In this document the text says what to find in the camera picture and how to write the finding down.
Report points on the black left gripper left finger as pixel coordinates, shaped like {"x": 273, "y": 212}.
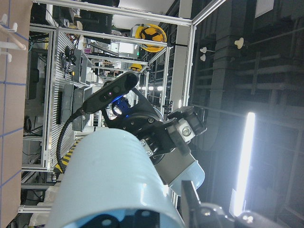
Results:
{"x": 120, "y": 218}

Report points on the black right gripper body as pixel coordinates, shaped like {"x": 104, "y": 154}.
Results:
{"x": 140, "y": 120}

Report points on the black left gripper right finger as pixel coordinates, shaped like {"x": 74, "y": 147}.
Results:
{"x": 189, "y": 204}

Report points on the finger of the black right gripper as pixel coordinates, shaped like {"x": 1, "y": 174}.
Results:
{"x": 181, "y": 127}

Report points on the light blue plastic cup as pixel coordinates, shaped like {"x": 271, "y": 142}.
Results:
{"x": 110, "y": 170}

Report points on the yellow safety helmet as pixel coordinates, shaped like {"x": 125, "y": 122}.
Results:
{"x": 150, "y": 32}

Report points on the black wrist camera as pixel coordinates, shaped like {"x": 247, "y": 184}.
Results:
{"x": 110, "y": 93}

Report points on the white wire cup rack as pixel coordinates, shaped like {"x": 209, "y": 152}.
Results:
{"x": 10, "y": 34}

